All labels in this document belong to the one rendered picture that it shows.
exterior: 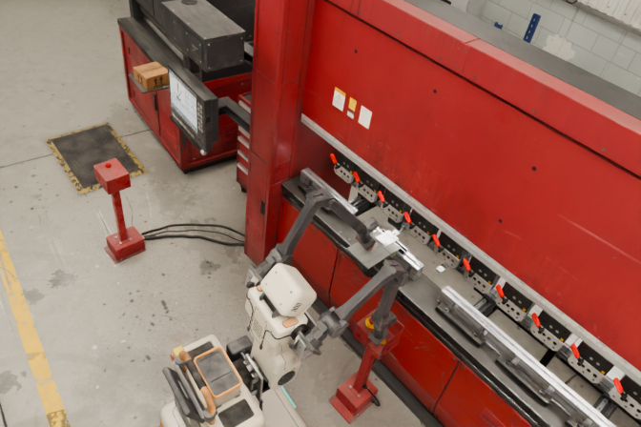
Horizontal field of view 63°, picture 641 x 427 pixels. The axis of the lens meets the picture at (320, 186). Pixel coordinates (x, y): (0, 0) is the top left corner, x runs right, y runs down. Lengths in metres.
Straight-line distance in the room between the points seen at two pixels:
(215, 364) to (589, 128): 1.89
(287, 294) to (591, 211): 1.27
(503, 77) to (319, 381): 2.29
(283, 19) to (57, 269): 2.54
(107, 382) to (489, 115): 2.74
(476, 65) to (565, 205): 0.67
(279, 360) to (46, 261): 2.30
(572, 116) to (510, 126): 0.27
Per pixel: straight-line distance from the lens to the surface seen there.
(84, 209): 4.75
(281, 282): 2.34
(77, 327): 3.99
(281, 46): 2.94
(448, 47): 2.39
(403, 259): 3.11
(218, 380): 2.61
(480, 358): 2.96
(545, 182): 2.34
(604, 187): 2.24
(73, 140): 5.49
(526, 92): 2.24
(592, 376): 2.74
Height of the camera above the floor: 3.19
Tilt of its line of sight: 40 degrees down
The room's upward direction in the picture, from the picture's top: 9 degrees clockwise
